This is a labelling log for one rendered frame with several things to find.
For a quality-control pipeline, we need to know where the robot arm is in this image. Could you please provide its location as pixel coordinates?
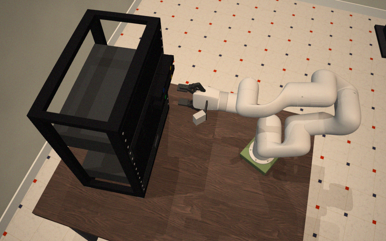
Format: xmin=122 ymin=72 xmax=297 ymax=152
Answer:
xmin=218 ymin=69 xmax=361 ymax=164

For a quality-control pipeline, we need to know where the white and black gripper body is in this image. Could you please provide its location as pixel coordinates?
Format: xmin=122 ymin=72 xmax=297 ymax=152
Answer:
xmin=193 ymin=85 xmax=221 ymax=110

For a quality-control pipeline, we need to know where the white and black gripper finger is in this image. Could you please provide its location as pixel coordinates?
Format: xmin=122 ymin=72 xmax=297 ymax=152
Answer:
xmin=177 ymin=82 xmax=206 ymax=94
xmin=178 ymin=98 xmax=200 ymax=111

